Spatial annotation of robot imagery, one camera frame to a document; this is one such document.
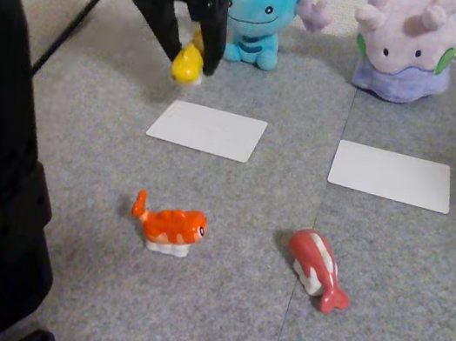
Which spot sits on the pink Goomy plush toy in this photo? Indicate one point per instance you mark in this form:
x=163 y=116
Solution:
x=403 y=55

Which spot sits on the red tuna sushi toy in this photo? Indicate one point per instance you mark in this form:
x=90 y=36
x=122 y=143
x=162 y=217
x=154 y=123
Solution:
x=314 y=256

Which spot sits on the yellow egg sushi toy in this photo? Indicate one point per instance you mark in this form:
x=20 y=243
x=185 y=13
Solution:
x=186 y=66

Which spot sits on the blue Wooper plush toy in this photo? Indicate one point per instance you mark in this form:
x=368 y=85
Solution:
x=261 y=8

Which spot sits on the orange shrimp sushi toy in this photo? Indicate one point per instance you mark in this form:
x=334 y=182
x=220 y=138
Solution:
x=171 y=227

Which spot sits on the white rectangular card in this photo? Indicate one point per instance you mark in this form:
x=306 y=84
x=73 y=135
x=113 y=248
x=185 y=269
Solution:
x=208 y=132
x=390 y=177

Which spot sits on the grey carpet tile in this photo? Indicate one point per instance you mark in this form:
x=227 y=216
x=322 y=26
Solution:
x=408 y=299
x=208 y=308

